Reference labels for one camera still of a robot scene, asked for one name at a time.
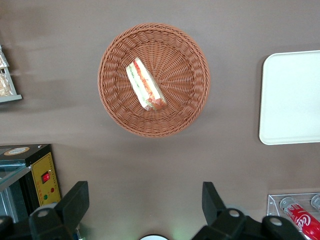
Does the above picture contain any clear acrylic can holder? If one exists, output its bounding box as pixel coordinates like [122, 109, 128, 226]
[266, 192, 320, 240]

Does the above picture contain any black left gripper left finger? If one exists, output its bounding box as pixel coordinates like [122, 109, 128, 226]
[0, 180, 90, 240]

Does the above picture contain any white plastic tray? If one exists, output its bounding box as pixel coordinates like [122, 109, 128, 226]
[258, 49, 320, 146]

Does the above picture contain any packaged bread in clear wrap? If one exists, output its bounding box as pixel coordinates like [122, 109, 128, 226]
[0, 72, 15, 98]
[0, 44, 10, 70]

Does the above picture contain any red cola can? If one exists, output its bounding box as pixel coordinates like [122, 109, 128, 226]
[279, 196, 320, 240]

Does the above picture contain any triangle sandwich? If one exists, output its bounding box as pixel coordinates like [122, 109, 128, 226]
[125, 57, 168, 112]

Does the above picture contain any round brown wicker basket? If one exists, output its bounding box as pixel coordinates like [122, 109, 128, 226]
[97, 22, 211, 138]

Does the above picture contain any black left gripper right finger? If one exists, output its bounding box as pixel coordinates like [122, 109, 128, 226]
[192, 181, 307, 240]

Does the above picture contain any black cabinet with yellow panel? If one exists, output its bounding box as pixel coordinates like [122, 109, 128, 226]
[0, 143, 62, 223]

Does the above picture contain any silver-topped drink can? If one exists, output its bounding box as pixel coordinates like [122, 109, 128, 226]
[310, 193, 320, 211]

